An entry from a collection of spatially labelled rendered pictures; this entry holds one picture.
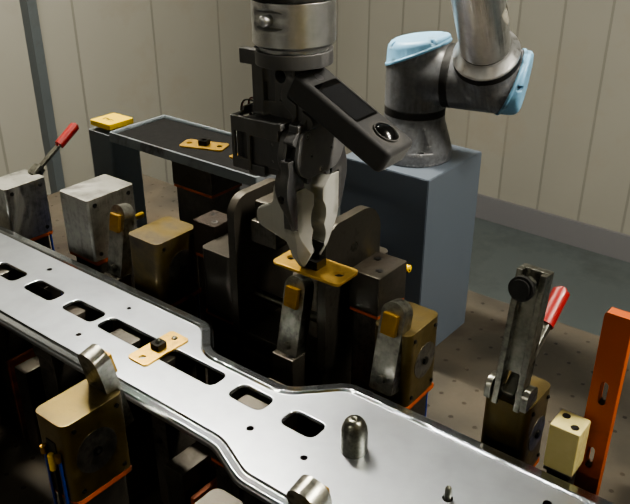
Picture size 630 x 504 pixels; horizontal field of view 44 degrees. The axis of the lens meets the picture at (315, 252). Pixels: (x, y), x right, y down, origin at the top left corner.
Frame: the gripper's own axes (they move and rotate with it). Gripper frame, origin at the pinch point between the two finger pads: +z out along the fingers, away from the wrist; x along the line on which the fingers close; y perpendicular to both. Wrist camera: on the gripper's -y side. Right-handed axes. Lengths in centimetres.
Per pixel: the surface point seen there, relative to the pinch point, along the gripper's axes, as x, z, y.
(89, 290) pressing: -10, 27, 53
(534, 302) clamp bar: -19.8, 9.7, -15.9
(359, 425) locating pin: -4.0, 23.0, -3.1
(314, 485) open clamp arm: 12.9, 15.6, -9.5
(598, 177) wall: -277, 92, 54
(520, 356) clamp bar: -18.7, 16.6, -15.5
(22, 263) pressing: -9, 26, 70
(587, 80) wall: -277, 51, 65
